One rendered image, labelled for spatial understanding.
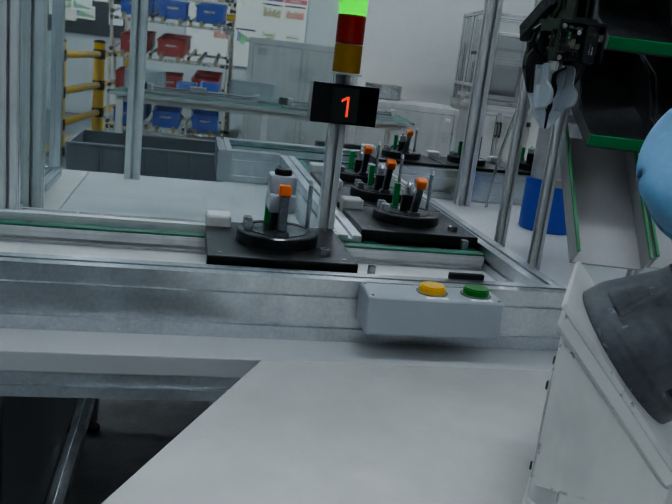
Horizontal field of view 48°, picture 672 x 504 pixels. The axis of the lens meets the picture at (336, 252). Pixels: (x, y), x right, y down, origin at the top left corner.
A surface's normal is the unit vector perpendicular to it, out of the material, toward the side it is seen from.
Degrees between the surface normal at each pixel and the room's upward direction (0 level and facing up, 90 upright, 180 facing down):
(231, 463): 0
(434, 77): 90
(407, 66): 90
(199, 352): 0
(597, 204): 45
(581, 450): 90
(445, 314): 90
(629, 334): 59
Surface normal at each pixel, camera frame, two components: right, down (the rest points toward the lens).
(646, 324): -0.33, -0.39
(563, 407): -0.36, 0.19
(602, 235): 0.08, -0.51
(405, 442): 0.11, -0.96
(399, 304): 0.18, 0.26
